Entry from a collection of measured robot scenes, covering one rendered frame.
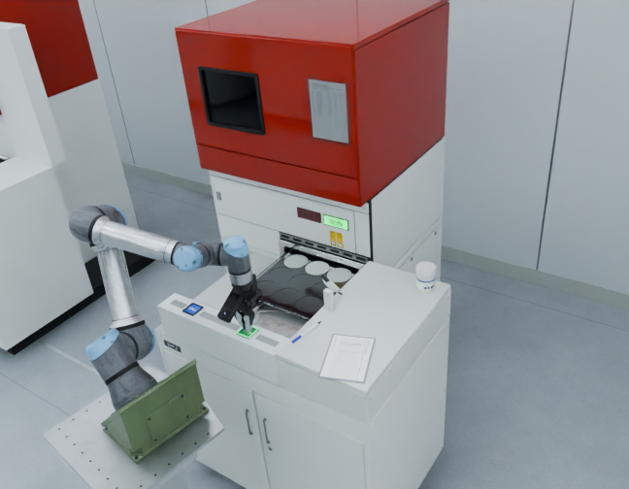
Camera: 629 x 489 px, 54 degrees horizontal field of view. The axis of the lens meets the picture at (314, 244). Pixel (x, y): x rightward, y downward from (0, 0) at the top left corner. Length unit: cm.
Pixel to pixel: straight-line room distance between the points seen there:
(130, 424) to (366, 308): 87
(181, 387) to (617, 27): 254
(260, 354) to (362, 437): 43
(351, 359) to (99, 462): 83
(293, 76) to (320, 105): 14
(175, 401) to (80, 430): 36
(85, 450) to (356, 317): 97
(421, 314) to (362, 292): 25
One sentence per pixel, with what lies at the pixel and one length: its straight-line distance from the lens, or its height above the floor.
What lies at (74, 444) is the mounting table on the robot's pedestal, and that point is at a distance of 220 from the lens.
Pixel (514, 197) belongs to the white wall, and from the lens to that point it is 382.
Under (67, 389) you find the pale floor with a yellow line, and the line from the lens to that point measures 370.
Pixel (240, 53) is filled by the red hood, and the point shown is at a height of 175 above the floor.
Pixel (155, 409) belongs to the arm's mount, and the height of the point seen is 96.
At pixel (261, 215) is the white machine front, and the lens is 271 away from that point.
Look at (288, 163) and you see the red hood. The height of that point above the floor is 134.
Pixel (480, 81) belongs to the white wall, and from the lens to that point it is 364.
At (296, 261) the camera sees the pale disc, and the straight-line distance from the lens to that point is 261.
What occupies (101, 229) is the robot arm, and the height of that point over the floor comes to 141.
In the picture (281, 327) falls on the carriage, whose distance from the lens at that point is 231.
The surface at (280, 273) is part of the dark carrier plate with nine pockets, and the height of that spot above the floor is 90.
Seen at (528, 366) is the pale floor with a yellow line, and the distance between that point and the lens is 348.
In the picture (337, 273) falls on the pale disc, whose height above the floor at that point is 90.
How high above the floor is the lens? 233
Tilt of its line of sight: 32 degrees down
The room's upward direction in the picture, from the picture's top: 5 degrees counter-clockwise
